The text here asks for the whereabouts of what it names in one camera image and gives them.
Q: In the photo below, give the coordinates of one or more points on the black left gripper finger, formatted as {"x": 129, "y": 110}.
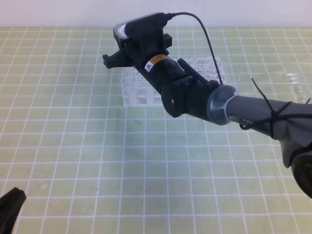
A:
{"x": 10, "y": 206}

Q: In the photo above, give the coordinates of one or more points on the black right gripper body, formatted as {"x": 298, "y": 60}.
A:
{"x": 142, "y": 49}

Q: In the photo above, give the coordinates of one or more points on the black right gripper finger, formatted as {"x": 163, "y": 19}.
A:
{"x": 117, "y": 60}

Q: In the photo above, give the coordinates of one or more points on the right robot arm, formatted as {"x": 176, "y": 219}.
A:
{"x": 185, "y": 91}

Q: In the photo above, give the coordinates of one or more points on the green grid tablecloth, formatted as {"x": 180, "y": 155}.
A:
{"x": 89, "y": 165}

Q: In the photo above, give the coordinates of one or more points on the white plastic test tube rack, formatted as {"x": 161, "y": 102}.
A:
{"x": 137, "y": 92}

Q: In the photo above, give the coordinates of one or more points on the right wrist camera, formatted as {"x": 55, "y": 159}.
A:
{"x": 141, "y": 26}

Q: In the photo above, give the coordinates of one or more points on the clear test tubes pile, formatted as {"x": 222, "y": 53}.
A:
{"x": 301, "y": 84}

